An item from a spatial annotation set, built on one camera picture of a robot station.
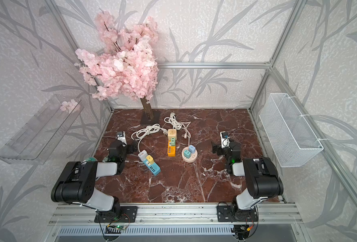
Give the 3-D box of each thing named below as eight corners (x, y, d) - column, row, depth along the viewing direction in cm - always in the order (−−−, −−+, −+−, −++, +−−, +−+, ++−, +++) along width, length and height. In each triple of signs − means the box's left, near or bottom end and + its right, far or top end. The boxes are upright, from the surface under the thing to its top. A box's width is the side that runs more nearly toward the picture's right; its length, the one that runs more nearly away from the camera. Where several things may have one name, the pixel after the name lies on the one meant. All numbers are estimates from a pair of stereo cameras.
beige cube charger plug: (168, 143, 101) (166, 137, 95) (169, 135, 106) (167, 128, 99) (176, 143, 101) (175, 137, 95) (177, 135, 106) (176, 128, 99)
